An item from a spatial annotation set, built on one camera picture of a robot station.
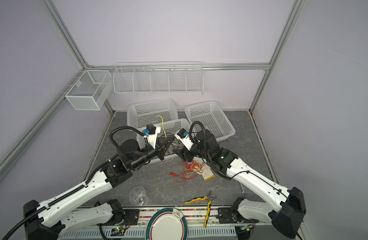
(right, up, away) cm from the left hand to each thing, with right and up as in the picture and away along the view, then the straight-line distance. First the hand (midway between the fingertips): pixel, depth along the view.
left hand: (173, 140), depth 65 cm
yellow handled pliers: (+17, -32, +14) cm, 39 cm away
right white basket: (+24, +14, +52) cm, 59 cm away
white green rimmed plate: (-4, -41, +7) cm, 42 cm away
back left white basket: (-32, +15, +52) cm, 63 cm away
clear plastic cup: (-21, -32, +16) cm, 41 cm away
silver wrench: (+36, -31, +16) cm, 50 cm away
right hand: (+1, -3, +6) cm, 7 cm away
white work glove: (+14, -18, +23) cm, 32 cm away
